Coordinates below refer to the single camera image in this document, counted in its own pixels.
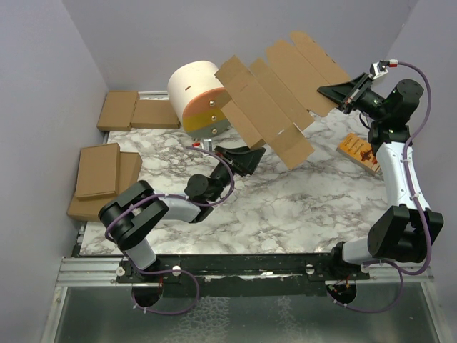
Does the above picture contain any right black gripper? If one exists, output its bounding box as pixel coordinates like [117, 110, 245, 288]
[318, 73, 390, 121]

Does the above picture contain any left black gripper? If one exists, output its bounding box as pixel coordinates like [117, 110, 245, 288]
[209, 145, 265, 203]

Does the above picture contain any cardboard box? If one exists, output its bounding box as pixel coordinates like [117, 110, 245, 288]
[96, 91, 139, 131]
[74, 144, 121, 200]
[66, 151, 144, 222]
[131, 99, 180, 129]
[215, 31, 350, 169]

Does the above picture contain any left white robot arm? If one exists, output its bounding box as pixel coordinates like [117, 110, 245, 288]
[98, 146, 266, 282]

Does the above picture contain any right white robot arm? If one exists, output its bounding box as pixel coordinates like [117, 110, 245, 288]
[318, 74, 444, 279]

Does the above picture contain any orange paperback book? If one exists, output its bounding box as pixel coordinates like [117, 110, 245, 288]
[336, 133, 381, 175]

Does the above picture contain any round pastel drawer cabinet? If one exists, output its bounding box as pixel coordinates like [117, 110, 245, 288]
[167, 61, 230, 139]

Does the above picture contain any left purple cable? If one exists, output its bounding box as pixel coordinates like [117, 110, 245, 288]
[104, 142, 236, 316]

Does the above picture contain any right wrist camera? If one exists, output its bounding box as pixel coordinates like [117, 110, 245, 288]
[370, 59, 398, 80]

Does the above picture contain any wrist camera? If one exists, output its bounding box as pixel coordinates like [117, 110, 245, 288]
[370, 59, 398, 80]
[192, 139, 214, 152]

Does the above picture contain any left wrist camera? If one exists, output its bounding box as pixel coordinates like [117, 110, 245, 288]
[192, 139, 214, 152]

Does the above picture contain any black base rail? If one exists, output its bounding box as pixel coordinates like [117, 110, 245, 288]
[116, 253, 369, 297]

